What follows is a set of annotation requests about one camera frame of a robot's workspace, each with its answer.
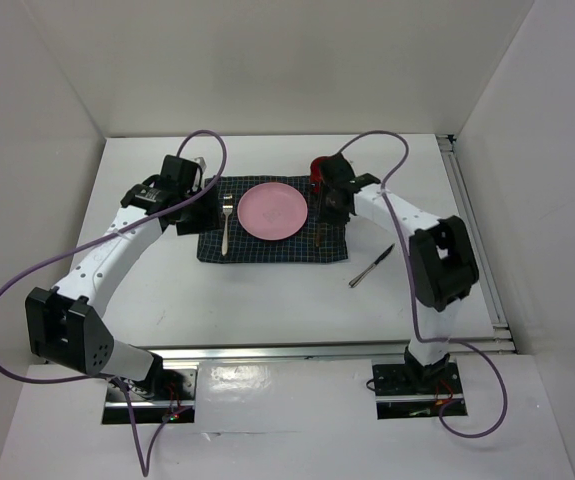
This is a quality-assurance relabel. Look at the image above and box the silver fork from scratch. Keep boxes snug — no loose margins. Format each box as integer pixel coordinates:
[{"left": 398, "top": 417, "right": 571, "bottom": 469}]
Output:
[{"left": 221, "top": 194, "right": 234, "bottom": 256}]

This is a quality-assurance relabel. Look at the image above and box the brown wooden spoon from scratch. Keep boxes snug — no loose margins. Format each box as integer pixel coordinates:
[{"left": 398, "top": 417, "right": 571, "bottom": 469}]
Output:
[{"left": 314, "top": 196, "right": 324, "bottom": 248}]

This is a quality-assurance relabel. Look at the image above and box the dark checkered cloth napkin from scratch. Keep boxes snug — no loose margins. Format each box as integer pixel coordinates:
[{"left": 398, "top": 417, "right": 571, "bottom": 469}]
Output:
[{"left": 196, "top": 175, "right": 349, "bottom": 264}]

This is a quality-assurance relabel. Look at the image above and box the red mug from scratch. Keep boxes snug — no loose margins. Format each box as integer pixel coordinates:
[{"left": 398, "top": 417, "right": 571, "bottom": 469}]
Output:
[{"left": 309, "top": 156, "right": 330, "bottom": 198}]

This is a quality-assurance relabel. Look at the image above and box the pink plate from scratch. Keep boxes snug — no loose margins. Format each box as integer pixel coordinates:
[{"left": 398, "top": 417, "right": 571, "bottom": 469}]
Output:
[{"left": 237, "top": 182, "right": 308, "bottom": 241}]

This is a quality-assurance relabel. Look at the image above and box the silver table knife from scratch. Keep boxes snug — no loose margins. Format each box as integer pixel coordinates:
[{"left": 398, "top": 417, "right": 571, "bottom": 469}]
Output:
[{"left": 348, "top": 244, "right": 395, "bottom": 288}]

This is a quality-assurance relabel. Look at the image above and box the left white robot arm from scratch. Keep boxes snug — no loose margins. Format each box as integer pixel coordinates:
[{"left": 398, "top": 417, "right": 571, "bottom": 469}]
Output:
[{"left": 25, "top": 175, "right": 220, "bottom": 399}]

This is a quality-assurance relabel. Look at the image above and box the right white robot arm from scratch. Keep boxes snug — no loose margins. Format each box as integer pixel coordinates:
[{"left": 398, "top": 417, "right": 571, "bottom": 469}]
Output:
[{"left": 318, "top": 174, "right": 479, "bottom": 392}]

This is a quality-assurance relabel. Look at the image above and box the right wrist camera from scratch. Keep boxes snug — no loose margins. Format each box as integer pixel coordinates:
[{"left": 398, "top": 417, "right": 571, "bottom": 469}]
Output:
[{"left": 318, "top": 153, "right": 356, "bottom": 188}]

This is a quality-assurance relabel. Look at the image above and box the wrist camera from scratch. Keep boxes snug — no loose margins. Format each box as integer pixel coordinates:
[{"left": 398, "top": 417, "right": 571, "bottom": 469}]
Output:
[
  {"left": 158, "top": 155, "right": 206, "bottom": 193},
  {"left": 318, "top": 153, "right": 356, "bottom": 188}
]

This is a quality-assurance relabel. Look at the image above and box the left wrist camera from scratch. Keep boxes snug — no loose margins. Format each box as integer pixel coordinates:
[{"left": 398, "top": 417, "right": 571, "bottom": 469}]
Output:
[{"left": 158, "top": 155, "right": 206, "bottom": 193}]

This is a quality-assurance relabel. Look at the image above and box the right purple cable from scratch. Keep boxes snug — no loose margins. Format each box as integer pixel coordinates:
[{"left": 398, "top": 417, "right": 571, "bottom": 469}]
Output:
[{"left": 336, "top": 130, "right": 509, "bottom": 439}]

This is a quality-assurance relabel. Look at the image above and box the purple cable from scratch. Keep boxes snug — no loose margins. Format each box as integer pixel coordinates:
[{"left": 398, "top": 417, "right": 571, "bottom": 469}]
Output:
[
  {"left": 336, "top": 130, "right": 509, "bottom": 439},
  {"left": 0, "top": 129, "right": 231, "bottom": 477}
]

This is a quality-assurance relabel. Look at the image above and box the front aluminium rail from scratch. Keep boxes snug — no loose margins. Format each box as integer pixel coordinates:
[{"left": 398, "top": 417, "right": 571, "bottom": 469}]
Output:
[{"left": 45, "top": 337, "right": 518, "bottom": 364}]

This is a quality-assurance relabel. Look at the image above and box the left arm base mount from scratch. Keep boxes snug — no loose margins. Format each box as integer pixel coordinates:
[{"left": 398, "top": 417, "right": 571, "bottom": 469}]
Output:
[{"left": 101, "top": 363, "right": 198, "bottom": 425}]

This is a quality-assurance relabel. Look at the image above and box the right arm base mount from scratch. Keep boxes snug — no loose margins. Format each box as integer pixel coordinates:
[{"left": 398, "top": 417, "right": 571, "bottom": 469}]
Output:
[{"left": 365, "top": 362, "right": 468, "bottom": 420}]

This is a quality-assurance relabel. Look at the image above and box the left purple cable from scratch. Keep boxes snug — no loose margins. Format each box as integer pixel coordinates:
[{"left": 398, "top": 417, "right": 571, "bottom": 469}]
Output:
[{"left": 0, "top": 129, "right": 231, "bottom": 477}]

